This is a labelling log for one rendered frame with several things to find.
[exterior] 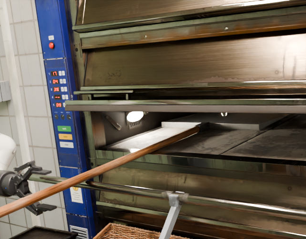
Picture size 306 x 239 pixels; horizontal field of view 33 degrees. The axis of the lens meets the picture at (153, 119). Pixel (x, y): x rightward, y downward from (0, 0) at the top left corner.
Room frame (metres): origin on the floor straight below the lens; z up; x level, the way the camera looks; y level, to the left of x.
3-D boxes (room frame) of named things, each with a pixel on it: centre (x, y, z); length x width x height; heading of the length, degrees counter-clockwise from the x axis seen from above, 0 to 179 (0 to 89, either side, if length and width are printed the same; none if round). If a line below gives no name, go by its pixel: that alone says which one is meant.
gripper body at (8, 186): (1.72, 0.49, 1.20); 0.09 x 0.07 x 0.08; 51
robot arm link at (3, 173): (1.77, 0.55, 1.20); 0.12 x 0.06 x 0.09; 141
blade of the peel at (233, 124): (2.57, -0.37, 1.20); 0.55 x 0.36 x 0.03; 52
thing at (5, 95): (2.58, 0.77, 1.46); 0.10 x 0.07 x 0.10; 51
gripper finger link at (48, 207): (1.63, 0.39, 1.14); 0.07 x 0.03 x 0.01; 51
